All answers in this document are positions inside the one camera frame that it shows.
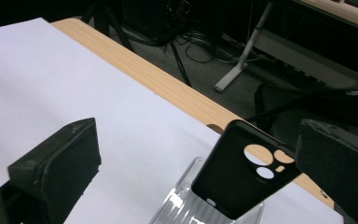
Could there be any desk with white legs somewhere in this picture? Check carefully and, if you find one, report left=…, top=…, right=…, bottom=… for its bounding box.
left=213, top=0, right=358, bottom=92

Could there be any black tripod leg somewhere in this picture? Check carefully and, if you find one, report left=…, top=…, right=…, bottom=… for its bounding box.
left=169, top=41, right=194, bottom=88

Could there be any white paper sheet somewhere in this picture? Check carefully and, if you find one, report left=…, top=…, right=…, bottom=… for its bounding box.
left=0, top=17, right=344, bottom=224

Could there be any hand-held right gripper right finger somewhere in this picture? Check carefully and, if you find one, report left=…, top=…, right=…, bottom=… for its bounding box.
left=294, top=119, right=358, bottom=224

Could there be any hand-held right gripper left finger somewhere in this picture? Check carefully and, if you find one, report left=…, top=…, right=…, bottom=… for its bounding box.
left=7, top=117, right=103, bottom=224

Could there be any clear plastic box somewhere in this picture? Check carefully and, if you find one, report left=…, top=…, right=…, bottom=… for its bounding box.
left=148, top=157, right=265, bottom=224

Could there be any bundle of floor cables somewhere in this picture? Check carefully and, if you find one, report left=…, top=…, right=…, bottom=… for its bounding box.
left=167, top=18, right=262, bottom=64

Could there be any black metal stand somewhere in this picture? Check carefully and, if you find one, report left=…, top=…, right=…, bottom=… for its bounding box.
left=80, top=0, right=136, bottom=53

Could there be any black phone case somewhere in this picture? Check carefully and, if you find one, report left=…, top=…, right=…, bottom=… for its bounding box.
left=191, top=119, right=302, bottom=220

